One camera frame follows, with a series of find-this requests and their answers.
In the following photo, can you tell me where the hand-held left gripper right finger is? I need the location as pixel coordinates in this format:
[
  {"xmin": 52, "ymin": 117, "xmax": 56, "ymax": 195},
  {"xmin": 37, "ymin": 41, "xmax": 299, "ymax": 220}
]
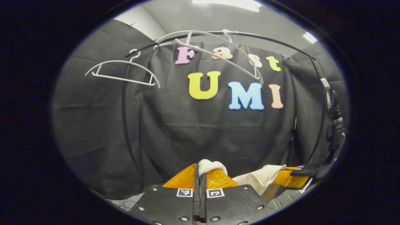
[{"xmin": 200, "ymin": 170, "xmax": 275, "ymax": 225}]

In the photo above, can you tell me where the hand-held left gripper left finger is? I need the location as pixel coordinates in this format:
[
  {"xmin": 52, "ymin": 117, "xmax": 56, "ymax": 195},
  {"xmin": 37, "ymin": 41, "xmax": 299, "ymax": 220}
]
[{"xmin": 129, "ymin": 163, "xmax": 200, "ymax": 225}]

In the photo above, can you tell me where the cream button-up shirt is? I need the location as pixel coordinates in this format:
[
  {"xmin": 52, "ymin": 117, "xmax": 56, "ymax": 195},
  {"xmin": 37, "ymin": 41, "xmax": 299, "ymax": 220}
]
[{"xmin": 198, "ymin": 159, "xmax": 286, "ymax": 203}]

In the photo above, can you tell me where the black metal clothes rack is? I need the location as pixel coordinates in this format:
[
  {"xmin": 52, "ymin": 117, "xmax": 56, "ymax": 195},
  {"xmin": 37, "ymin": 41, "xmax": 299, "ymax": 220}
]
[{"xmin": 121, "ymin": 30, "xmax": 326, "ymax": 191}]

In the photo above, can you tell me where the white plastic clothes hanger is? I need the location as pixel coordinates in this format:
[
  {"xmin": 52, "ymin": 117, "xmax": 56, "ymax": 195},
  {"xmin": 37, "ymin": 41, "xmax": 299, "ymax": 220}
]
[
  {"xmin": 85, "ymin": 49, "xmax": 161, "ymax": 89},
  {"xmin": 153, "ymin": 30, "xmax": 264, "ymax": 85}
]

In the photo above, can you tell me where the black backdrop cloth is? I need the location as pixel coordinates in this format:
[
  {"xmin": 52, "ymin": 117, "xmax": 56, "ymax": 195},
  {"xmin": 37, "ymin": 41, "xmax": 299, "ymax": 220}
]
[{"xmin": 52, "ymin": 19, "xmax": 350, "ymax": 200}]

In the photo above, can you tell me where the small ceiling light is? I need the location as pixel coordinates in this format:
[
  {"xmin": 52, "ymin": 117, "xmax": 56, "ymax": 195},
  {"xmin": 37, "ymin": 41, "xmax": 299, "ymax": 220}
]
[{"xmin": 302, "ymin": 32, "xmax": 318, "ymax": 44}]

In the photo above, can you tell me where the large ceiling light panel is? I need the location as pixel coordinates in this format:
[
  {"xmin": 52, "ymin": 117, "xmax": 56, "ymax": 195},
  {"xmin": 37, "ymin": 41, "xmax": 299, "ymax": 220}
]
[{"xmin": 192, "ymin": 0, "xmax": 262, "ymax": 13}]

